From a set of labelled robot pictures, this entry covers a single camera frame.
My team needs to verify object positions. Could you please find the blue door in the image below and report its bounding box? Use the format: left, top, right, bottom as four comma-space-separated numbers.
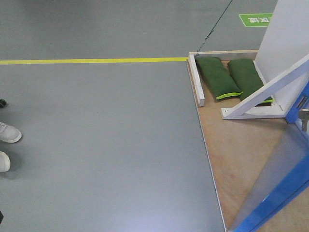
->
228, 86, 309, 232

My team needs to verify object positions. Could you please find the white far edge batten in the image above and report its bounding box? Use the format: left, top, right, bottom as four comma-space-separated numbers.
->
188, 53, 205, 107

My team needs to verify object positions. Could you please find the green sandbag left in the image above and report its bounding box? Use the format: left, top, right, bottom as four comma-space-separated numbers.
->
195, 56, 243, 100

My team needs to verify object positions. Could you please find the green sandbag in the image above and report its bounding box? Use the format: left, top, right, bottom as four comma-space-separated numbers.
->
195, 56, 243, 100
227, 58, 264, 101

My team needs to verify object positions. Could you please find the green sandbag right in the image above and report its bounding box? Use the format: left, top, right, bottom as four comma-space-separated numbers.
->
227, 58, 264, 101

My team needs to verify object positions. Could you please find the wooden platform base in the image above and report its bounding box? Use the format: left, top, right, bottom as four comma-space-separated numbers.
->
189, 50, 287, 231

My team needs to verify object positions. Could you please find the white far triangular brace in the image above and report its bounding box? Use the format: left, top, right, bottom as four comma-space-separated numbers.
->
221, 55, 309, 120

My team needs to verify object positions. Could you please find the green floor sign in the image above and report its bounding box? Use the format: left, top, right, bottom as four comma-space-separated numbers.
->
239, 13, 273, 28

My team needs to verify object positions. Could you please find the white sneaker front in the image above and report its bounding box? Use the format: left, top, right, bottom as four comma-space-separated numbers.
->
0, 122, 22, 143

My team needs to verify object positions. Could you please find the white sneaker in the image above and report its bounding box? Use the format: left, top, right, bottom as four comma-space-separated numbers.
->
0, 151, 11, 172
0, 122, 22, 143

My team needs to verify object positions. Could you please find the steel latch edge plate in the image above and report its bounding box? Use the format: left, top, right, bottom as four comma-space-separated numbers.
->
296, 96, 309, 109

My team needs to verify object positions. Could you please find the white sneaker rear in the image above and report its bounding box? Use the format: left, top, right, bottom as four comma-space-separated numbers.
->
0, 151, 11, 172

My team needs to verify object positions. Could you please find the black object bottom left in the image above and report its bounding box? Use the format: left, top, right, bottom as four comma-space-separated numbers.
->
0, 211, 4, 224

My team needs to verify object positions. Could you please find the far dark guy rope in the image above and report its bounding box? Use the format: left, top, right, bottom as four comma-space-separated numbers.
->
197, 0, 234, 54

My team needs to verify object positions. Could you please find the steel door lever handle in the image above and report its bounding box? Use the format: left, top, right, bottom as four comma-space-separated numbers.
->
298, 108, 309, 132

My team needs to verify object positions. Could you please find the white door frame panel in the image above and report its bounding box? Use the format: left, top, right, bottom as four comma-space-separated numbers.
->
253, 0, 309, 114

